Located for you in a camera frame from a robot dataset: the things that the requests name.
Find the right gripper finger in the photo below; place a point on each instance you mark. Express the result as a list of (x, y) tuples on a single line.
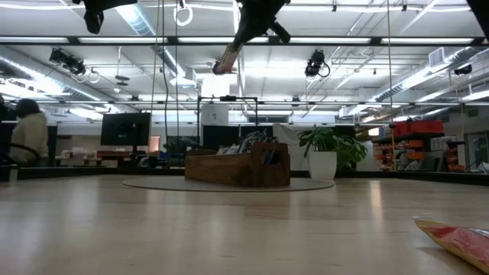
[(254, 24)]

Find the round black ceiling light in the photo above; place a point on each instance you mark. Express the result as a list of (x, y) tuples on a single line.
[(216, 68)]

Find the black overhead light bar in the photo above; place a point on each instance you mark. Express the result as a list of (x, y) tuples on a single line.
[(172, 40)]

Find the black monitor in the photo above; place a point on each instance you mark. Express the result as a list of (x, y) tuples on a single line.
[(126, 129)]

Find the black partition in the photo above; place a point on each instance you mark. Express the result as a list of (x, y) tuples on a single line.
[(217, 135)]

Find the white board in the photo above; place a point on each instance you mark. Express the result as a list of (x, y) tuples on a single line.
[(286, 149)]

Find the person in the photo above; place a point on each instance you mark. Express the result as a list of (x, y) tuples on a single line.
[(30, 133)]

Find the green plant in white pot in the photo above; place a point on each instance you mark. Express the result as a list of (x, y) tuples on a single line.
[(322, 164)]

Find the round grey mat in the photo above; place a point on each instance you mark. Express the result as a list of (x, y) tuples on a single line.
[(160, 183)]

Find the shelf with red bins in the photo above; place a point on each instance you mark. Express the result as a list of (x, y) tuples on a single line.
[(418, 127)]

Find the silver ceiling air duct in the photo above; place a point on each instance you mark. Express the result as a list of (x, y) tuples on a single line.
[(133, 19)]

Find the black ceiling camera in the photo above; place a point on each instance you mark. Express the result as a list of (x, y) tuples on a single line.
[(315, 63), (463, 70), (70, 63)]

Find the black table frame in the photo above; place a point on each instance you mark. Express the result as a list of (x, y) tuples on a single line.
[(420, 176)]

